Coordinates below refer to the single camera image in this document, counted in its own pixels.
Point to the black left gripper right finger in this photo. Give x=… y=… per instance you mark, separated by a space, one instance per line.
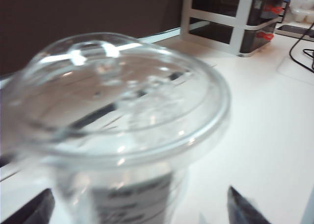
x=245 y=211

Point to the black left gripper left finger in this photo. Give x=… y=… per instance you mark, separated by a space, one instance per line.
x=27 y=209

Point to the clear plastic cup with lid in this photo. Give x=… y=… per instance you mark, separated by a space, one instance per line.
x=122 y=99

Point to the flat dark rectangular device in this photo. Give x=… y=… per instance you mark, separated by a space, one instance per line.
x=294 y=31

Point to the white black three-drawer organizer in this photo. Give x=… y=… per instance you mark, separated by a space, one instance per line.
x=235 y=13

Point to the brown fabric desk partition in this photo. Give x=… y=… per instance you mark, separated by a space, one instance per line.
x=73 y=13

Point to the white plastic container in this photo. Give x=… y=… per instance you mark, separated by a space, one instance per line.
x=301 y=6

